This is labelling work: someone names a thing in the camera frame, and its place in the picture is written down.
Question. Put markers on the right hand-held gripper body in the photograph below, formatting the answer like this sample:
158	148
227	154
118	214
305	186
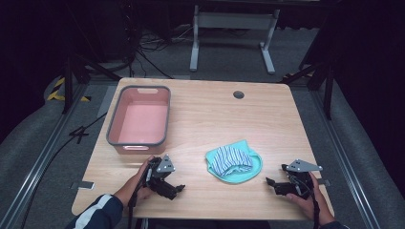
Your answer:
299	181

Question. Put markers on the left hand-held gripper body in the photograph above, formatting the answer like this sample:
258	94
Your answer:
160	178

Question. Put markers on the teal cloth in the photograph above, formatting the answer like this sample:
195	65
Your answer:
254	168

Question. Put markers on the blue striped cloth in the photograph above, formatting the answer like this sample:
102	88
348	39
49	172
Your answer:
230	160

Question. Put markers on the pink basin with grey rim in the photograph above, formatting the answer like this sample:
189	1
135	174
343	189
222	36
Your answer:
141	122

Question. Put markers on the person's right hand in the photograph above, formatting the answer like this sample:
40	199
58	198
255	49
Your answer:
310	206

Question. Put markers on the person's left hand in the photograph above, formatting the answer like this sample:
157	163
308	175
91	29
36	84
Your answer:
133	187

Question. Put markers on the grey table grommet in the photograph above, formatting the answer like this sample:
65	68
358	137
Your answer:
238	94

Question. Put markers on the black tape cross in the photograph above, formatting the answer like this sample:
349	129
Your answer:
79	133

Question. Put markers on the black metal stand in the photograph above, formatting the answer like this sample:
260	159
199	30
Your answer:
68	82
328	86

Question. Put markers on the yellow black floor tape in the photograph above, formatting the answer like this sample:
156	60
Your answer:
55	94

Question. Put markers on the grey table bracket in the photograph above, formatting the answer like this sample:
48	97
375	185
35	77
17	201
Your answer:
83	185
324	182

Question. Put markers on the aluminium floor rail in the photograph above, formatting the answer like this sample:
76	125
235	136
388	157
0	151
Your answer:
35	171
345	159

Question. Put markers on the white metal stand frame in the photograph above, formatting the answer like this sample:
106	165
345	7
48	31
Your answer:
234	20

